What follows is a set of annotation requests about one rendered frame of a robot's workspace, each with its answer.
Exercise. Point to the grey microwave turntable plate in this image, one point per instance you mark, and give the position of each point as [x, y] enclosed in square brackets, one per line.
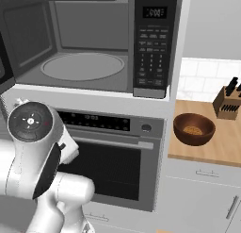
[82, 66]

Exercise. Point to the black glass oven door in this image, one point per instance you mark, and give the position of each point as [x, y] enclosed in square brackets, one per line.
[109, 170]

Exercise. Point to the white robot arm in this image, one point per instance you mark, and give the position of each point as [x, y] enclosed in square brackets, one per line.
[22, 167]

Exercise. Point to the grey wall cupboard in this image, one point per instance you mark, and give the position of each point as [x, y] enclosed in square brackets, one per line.
[213, 23]

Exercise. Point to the wooden knife block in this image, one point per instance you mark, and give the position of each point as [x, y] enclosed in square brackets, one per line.
[227, 109]

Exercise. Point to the golden waffle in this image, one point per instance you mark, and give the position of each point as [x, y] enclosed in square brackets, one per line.
[192, 130]

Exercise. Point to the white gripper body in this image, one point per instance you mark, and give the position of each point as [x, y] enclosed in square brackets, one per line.
[69, 145]

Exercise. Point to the black microwave oven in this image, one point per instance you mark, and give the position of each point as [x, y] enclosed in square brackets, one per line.
[153, 54]

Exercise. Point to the brown wooden bowl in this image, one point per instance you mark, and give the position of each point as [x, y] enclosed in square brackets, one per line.
[180, 133]

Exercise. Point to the grey cupboard door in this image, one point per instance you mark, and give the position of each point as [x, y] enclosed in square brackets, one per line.
[194, 205]

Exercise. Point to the white appliance housing cabinet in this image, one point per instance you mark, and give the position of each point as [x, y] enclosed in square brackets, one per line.
[94, 101]

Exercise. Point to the steel built-in oven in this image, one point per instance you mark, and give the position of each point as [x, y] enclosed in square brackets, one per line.
[150, 167]

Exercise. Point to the black microwave door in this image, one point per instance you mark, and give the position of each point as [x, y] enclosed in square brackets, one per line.
[4, 70]

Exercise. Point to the grey drawer front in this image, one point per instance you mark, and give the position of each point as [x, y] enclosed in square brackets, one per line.
[125, 218]
[188, 167]

